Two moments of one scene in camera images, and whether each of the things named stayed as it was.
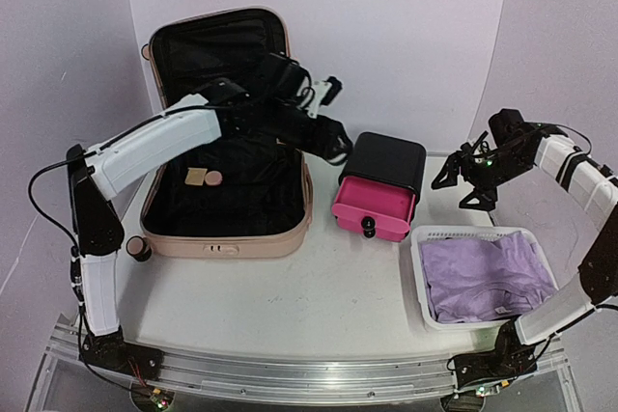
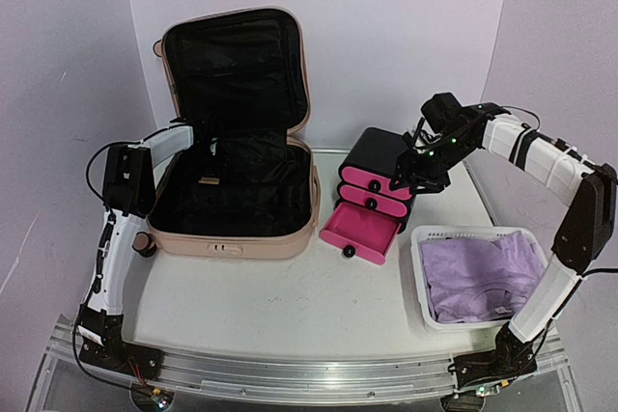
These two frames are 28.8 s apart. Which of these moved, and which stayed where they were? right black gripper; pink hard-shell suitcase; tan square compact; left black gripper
Moved: right black gripper; tan square compact; left black gripper
Stayed: pink hard-shell suitcase
